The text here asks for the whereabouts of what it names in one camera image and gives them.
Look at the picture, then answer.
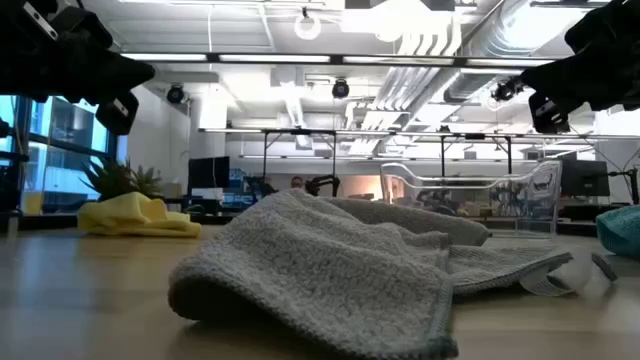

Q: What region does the teal microfiber towel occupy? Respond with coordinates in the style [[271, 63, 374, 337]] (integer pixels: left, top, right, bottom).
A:
[[595, 204, 640, 261]]

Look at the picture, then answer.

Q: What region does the clear plastic bin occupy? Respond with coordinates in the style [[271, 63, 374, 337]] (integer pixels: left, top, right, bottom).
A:
[[379, 159, 564, 236]]

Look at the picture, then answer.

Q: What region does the white ring lamp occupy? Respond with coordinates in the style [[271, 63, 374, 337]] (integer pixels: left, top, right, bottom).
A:
[[293, 13, 322, 41]]

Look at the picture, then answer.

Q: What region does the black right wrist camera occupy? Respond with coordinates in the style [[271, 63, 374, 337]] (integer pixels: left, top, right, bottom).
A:
[[528, 91, 571, 135]]

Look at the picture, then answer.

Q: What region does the long ceiling light bar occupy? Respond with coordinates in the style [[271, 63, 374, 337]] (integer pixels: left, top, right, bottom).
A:
[[119, 52, 556, 69]]

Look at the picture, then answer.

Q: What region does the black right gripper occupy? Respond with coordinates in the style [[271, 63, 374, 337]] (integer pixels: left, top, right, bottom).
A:
[[519, 47, 640, 112]]

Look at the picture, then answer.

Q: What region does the potted succulent plant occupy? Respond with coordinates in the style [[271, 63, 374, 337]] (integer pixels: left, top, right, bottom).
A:
[[82, 159, 164, 201]]

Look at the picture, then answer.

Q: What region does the yellow microfiber towel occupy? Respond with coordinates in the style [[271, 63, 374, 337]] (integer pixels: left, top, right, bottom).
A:
[[77, 191, 203, 239]]

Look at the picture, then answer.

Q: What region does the black computer monitor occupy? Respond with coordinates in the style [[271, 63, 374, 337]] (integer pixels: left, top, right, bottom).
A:
[[188, 156, 231, 190], [560, 159, 611, 197]]

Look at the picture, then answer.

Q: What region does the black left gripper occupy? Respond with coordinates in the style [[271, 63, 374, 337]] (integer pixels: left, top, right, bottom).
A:
[[0, 39, 156, 104]]

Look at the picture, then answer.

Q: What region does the grey microfiber towel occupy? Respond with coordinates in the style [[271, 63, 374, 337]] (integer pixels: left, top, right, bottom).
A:
[[167, 188, 619, 360]]

